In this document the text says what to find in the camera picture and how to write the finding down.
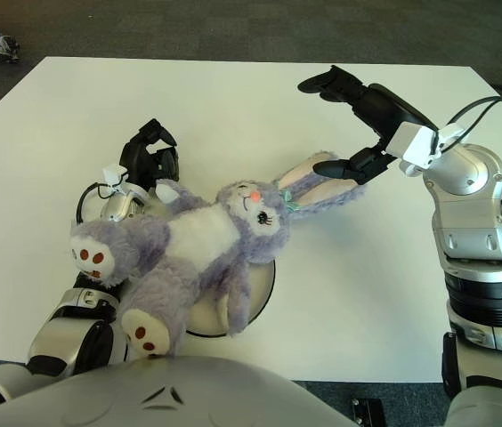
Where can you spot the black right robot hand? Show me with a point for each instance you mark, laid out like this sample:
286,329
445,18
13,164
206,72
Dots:
384,107

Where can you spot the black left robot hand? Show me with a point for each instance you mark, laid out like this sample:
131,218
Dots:
137,160

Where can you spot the purple plush rabbit doll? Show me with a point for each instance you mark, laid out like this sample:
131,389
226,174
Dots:
202,236

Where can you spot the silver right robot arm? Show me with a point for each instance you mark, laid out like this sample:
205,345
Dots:
473,222

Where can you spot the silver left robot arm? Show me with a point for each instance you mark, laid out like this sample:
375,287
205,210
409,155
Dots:
68,338

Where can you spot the white plate with black rim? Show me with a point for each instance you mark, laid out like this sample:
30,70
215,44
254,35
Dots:
260,284

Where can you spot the grey white sneaker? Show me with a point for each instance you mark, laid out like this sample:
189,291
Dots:
7,48

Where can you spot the grey robot torso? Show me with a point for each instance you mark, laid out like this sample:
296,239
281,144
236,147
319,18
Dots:
166,396

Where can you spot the black metal bracket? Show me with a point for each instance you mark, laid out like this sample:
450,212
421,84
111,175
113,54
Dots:
369,413

